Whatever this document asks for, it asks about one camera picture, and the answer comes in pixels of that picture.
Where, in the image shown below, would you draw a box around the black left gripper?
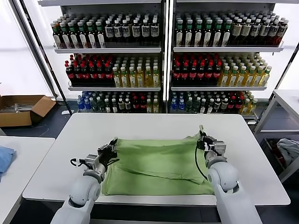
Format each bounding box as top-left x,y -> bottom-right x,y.
97,138 -> 119,165

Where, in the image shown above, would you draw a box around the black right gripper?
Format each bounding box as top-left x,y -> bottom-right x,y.
196,125 -> 218,153

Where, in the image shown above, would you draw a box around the light green t-shirt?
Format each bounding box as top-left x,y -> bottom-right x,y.
101,133 -> 215,196

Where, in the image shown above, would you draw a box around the red cap cola bottle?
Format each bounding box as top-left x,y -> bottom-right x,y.
213,61 -> 222,86
73,62 -> 82,86
188,62 -> 198,86
65,61 -> 75,86
205,62 -> 214,86
89,62 -> 98,86
97,62 -> 106,86
104,62 -> 114,86
81,62 -> 90,86
172,62 -> 181,86
180,62 -> 189,86
197,62 -> 206,86

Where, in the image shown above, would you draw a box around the yellow tea bottle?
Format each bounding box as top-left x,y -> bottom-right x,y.
144,66 -> 153,88
261,66 -> 273,87
113,67 -> 121,88
219,66 -> 230,87
120,67 -> 129,88
152,66 -> 161,88
253,66 -> 264,87
245,66 -> 256,87
136,66 -> 145,88
228,66 -> 239,87
128,67 -> 137,88
237,66 -> 247,87

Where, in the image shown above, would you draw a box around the dark storage crate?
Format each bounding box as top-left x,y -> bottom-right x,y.
263,138 -> 287,172

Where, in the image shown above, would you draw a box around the grey white cloth pile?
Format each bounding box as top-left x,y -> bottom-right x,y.
277,138 -> 299,172

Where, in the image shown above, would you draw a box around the white metal shelf rack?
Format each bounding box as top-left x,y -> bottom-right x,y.
38,0 -> 168,115
171,0 -> 285,117

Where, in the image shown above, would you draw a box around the clear plastic packs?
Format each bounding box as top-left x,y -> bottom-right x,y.
14,103 -> 36,114

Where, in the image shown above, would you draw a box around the brown cardboard box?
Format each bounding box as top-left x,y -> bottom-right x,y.
0,95 -> 57,128

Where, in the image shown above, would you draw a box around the blue folded cloth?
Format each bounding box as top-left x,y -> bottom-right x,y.
0,146 -> 17,182

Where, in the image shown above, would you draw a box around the green cap white label bottle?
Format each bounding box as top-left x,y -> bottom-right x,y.
184,20 -> 194,46
60,22 -> 71,49
213,20 -> 222,46
193,20 -> 203,46
221,20 -> 232,46
78,21 -> 88,49
69,22 -> 79,49
52,21 -> 62,49
203,20 -> 213,46
96,21 -> 106,49
175,20 -> 185,46
87,21 -> 97,49

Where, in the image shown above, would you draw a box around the dark slanted pole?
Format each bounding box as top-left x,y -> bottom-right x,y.
271,43 -> 299,96

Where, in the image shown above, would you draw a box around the white cap beige label bottle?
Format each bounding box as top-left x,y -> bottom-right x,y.
231,19 -> 242,46
241,19 -> 252,46

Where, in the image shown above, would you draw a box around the white cap blue label bottle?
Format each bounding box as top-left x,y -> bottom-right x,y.
150,19 -> 160,43
277,20 -> 289,46
259,19 -> 270,46
250,19 -> 261,46
141,20 -> 150,43
113,20 -> 123,43
268,19 -> 279,46
104,20 -> 114,43
131,20 -> 142,43
121,20 -> 131,43

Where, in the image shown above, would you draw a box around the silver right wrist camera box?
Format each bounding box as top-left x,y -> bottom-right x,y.
211,140 -> 227,160

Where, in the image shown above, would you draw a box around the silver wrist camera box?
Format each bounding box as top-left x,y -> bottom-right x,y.
211,140 -> 227,160
84,154 -> 100,170

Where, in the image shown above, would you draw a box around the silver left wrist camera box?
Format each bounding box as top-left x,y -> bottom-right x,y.
84,154 -> 100,170

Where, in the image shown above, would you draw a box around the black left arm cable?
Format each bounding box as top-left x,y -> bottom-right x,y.
71,158 -> 86,168

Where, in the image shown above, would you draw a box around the grey metal frame table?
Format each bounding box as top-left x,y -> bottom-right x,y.
253,90 -> 299,184

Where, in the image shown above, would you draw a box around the thin black frame pole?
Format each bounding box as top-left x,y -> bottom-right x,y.
20,0 -> 73,115

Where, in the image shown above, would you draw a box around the grey slanted frame pole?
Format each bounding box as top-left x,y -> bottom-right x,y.
9,0 -> 58,98

